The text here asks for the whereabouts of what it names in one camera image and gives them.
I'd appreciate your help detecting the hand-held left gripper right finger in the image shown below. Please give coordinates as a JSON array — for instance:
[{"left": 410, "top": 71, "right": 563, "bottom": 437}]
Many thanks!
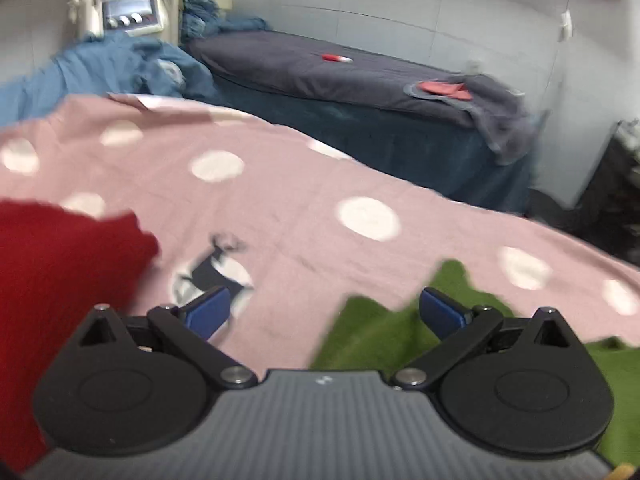
[{"left": 390, "top": 287, "right": 584, "bottom": 391}]

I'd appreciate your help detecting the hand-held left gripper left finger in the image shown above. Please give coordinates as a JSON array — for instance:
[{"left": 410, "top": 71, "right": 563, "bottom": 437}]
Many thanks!
[{"left": 80, "top": 285, "right": 259, "bottom": 391}]

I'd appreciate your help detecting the green knit cardigan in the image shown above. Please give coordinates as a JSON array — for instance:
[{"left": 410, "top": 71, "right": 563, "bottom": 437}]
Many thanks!
[{"left": 307, "top": 259, "right": 640, "bottom": 468}]

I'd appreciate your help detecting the pink polka dot bedsheet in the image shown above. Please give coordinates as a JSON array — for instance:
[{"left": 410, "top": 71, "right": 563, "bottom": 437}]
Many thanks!
[{"left": 0, "top": 92, "right": 640, "bottom": 376}]

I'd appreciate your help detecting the red knit garment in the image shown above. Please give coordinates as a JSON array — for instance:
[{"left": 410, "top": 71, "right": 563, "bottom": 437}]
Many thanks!
[{"left": 0, "top": 200, "right": 161, "bottom": 473}]

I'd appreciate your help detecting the grey towel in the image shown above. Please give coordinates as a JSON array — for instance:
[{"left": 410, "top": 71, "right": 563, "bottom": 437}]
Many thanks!
[{"left": 404, "top": 74, "right": 539, "bottom": 166}]

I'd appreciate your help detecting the black shelf unit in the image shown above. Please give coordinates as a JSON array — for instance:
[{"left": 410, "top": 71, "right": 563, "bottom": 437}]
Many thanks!
[{"left": 570, "top": 120, "right": 640, "bottom": 262}]

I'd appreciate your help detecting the red cloth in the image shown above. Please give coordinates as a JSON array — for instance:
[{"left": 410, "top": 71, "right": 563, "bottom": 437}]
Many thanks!
[{"left": 419, "top": 80, "right": 474, "bottom": 102}]

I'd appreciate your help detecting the blue cloth pile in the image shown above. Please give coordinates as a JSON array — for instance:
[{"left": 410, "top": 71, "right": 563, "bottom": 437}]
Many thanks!
[{"left": 0, "top": 0, "right": 272, "bottom": 128}]

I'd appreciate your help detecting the grey covered massage bed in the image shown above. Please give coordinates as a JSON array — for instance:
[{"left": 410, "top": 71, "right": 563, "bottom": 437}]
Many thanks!
[{"left": 187, "top": 30, "right": 540, "bottom": 216}]

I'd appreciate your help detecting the beige machine with screen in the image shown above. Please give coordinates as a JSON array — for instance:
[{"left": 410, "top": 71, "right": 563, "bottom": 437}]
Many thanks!
[{"left": 67, "top": 0, "right": 198, "bottom": 47}]

